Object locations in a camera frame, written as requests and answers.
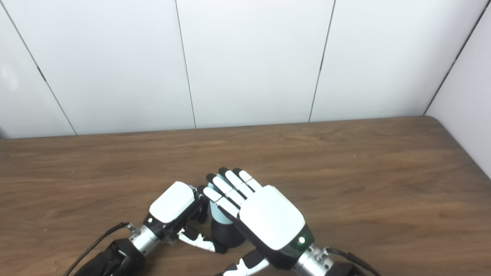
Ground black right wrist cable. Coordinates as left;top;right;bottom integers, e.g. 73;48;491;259
326;247;382;276

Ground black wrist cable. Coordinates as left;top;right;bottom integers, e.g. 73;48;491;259
326;247;382;276
61;222;135;276

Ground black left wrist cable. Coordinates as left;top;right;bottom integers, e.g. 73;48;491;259
61;222;135;276

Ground light blue cylinder cup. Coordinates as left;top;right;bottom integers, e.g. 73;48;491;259
208;174;232;224

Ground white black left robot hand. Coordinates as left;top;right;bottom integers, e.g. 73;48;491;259
143;181;227;254

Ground black funnel-shaped nozzle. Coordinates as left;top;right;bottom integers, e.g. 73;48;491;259
211;218;246;249

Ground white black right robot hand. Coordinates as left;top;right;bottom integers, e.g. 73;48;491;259
198;167;315;276

